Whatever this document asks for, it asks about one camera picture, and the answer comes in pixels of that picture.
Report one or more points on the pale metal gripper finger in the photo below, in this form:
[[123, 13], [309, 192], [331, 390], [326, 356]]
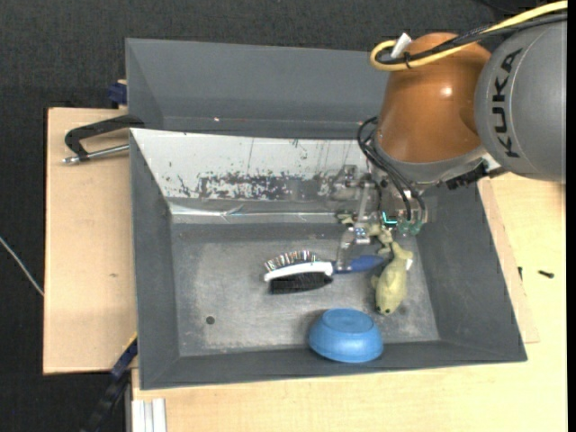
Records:
[[347, 250]]

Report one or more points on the white and blue brush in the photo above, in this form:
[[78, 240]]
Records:
[[297, 275]]

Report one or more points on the yellow-green toy fish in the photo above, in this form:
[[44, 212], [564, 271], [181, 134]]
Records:
[[392, 284]]

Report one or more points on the blue bowl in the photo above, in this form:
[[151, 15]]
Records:
[[345, 336]]

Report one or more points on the grey metal bin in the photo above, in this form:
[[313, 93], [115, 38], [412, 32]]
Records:
[[234, 313]]

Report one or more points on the small black screw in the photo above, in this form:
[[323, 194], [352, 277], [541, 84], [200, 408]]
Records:
[[547, 274]]

